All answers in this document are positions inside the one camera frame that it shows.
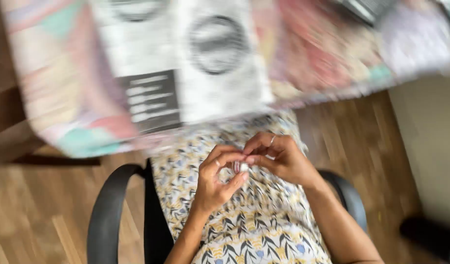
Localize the person's right hand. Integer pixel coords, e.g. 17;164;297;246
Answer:
243;132;323;188

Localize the person's left hand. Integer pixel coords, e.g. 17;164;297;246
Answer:
192;144;250;215

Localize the person's floral dress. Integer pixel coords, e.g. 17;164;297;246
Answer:
150;111;333;264

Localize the white sheet with round print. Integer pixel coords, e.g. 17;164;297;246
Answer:
90;0;182;78
174;0;276;124

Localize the black office chair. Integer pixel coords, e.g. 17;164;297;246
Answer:
86;159;368;264

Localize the dark card with white lines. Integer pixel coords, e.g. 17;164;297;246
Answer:
117;70;182;135

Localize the black object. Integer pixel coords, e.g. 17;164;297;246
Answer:
399;216;450;263

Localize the grey device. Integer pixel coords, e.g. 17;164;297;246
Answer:
334;0;398;27

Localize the colourful patterned tablecloth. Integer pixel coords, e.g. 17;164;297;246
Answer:
0;0;450;159

